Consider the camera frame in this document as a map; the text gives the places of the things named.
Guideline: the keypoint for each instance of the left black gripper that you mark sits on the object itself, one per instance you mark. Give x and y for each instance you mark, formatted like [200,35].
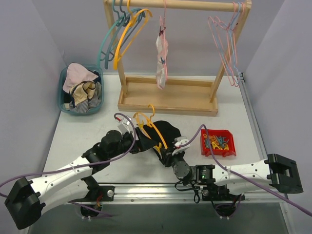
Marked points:
[136,140]

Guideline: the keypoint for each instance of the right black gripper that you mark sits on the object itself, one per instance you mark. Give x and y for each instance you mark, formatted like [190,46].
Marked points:
[168,155]

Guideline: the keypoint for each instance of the black underwear with beige band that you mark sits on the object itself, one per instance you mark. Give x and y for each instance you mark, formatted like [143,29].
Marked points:
[168,131]

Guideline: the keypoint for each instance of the yellow plastic hanger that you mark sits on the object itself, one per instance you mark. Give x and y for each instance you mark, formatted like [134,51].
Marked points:
[135,18]
[150,124]

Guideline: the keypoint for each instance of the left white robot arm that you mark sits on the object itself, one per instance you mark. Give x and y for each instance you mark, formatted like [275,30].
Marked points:
[29,199]

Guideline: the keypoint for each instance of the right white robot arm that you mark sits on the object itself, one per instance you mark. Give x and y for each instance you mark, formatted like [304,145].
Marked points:
[225,183]

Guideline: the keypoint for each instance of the teal plastic hanger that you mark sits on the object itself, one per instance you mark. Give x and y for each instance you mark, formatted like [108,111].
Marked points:
[117,19]

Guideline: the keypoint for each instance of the white pink hanging underwear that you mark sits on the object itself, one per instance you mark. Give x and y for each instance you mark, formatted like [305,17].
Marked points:
[161,63]

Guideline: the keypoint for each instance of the blue grey plastic hanger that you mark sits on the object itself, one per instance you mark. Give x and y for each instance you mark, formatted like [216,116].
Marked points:
[120,31]

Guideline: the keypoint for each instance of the colourful clothes pegs in bin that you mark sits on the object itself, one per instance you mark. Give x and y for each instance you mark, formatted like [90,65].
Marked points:
[217,142]

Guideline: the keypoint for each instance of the red plastic clip bin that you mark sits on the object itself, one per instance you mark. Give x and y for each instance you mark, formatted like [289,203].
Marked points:
[223,153]

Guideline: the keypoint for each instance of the wooden clothes rack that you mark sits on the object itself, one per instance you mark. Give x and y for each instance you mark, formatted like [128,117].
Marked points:
[171,95]

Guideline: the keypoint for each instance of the pile of clothes in basket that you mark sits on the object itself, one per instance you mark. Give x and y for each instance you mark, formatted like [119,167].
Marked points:
[78,83]

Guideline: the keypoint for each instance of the teal plastic laundry basket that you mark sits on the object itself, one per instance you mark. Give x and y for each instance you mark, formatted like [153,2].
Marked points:
[62,107]

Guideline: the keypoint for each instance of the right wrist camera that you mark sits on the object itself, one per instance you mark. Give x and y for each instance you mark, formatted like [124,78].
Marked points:
[181,144]

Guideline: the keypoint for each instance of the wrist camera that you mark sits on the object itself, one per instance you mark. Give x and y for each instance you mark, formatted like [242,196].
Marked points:
[181,144]
[125,124]

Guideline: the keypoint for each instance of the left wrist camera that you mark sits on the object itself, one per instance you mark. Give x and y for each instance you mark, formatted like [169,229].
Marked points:
[125,124]

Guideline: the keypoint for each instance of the aluminium mounting rail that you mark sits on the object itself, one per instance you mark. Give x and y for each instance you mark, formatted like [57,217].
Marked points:
[119,193]

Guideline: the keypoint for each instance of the light blue wire hanger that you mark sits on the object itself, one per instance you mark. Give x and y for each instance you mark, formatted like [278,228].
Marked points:
[230,64]

